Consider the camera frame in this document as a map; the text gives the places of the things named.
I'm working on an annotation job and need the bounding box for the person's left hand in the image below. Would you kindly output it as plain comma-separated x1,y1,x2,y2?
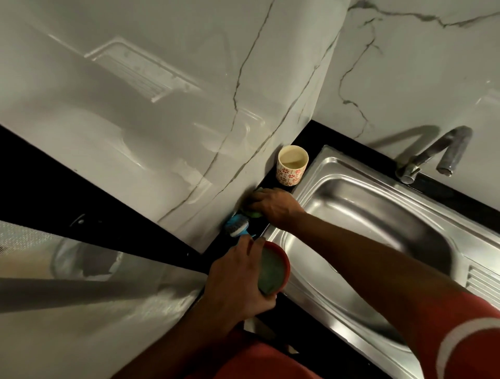
203,234,278,325

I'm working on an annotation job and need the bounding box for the person's right hand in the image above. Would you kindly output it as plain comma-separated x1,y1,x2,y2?
244,188,305,232

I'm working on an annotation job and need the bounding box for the green scrub sponge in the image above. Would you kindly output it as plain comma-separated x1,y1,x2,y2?
242,187,267,219

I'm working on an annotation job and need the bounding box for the red round soap tub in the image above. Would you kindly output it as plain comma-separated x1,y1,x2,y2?
256,240,292,296

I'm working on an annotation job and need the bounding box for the person's left forearm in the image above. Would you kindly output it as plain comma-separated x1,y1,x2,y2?
112,306,245,379

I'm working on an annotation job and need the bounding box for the person's right forearm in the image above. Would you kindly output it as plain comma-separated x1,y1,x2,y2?
283,211,475,354

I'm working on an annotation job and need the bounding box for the green dish soap cake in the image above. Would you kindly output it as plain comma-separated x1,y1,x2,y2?
258,250,287,294

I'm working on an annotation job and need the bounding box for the cream cup with red flowers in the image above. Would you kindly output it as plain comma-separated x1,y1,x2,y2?
276,145,309,187

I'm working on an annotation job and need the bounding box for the stainless steel sink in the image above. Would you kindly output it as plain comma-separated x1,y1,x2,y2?
262,145,500,379

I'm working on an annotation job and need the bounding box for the metal faucet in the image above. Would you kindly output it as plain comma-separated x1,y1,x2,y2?
395,125,473,185

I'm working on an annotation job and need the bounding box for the red shirt with white stripe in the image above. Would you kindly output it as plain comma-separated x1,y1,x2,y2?
213,291,500,379

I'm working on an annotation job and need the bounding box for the blue handled steel scrubber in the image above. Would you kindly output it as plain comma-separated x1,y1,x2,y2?
224,213,255,238

